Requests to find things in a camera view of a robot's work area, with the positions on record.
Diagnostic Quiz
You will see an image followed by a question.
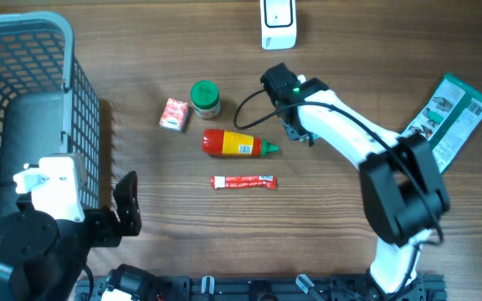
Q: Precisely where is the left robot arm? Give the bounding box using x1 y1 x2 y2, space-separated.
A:
0 171 142 300

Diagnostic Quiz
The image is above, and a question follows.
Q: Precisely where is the grey plastic mesh basket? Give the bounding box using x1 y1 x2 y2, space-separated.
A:
0 12 100 217

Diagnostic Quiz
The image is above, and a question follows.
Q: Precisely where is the white barcode scanner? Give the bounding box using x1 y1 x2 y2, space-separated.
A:
259 0 297 51

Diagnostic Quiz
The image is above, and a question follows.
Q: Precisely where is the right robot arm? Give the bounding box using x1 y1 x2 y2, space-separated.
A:
260 64 450 300

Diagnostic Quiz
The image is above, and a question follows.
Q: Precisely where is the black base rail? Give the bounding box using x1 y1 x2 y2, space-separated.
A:
74 274 449 301

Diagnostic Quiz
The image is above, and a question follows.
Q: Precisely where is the red snack bar wrapper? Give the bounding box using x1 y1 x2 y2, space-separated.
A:
210 176 277 190

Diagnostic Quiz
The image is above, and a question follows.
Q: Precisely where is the green 3M gloves package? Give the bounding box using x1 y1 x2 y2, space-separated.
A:
402 73 482 172

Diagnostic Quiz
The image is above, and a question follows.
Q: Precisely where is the green lid spice jar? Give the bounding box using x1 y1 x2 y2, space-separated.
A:
190 80 221 120

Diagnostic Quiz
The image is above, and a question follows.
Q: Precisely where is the orange snack packet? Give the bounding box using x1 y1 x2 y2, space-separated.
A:
159 98 189 132

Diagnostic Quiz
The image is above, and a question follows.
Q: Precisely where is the red sauce bottle green cap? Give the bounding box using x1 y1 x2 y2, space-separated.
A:
202 129 279 157

